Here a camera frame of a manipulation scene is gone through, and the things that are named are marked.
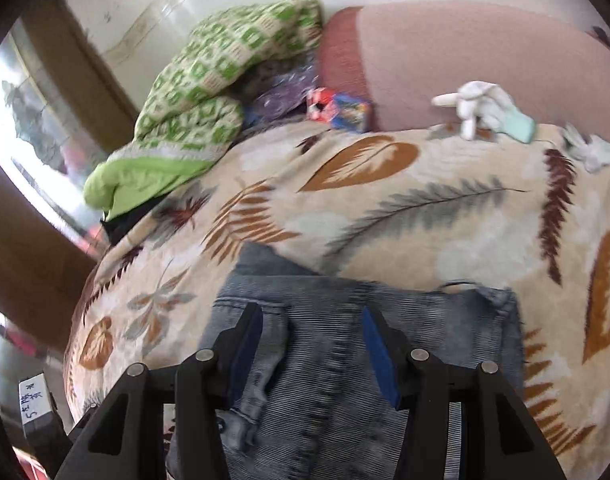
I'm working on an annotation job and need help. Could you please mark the pink bed headboard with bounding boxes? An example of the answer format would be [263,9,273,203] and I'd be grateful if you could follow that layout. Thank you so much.
[317,2,610,133]

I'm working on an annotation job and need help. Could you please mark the blue denim pants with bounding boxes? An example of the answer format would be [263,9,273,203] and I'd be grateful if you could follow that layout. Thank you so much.
[165,242,526,480]

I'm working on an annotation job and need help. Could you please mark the dark cloth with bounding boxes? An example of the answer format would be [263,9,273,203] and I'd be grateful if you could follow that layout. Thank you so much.
[100,195,171,246]

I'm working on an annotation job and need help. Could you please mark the patterned glass window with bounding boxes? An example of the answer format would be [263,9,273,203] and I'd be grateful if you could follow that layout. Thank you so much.
[0,20,111,256]

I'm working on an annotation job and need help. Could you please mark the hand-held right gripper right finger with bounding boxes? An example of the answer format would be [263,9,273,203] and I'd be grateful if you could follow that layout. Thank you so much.
[361,305,568,480]

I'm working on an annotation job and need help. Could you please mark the purple patterned cloth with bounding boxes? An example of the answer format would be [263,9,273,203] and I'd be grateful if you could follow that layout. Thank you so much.
[245,57,321,123]

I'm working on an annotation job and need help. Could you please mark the leaf print blanket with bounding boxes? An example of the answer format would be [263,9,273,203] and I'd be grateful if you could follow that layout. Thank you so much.
[62,122,610,480]

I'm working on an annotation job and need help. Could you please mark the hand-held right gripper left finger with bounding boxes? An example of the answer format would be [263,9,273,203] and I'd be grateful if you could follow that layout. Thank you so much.
[55,302,264,480]

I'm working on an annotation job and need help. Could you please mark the green patterned quilt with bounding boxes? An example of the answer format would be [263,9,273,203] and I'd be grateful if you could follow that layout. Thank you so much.
[82,0,326,221]

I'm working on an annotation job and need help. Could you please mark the wooden window frame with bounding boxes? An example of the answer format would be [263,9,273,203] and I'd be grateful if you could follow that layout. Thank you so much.
[22,0,141,126]

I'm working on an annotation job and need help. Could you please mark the colourful small box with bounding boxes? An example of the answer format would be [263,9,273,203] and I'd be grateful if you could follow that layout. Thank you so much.
[306,87,373,133]

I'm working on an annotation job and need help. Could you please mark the white glove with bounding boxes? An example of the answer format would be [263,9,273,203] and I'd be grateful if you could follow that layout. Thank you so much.
[560,124,610,175]
[431,80,538,143]

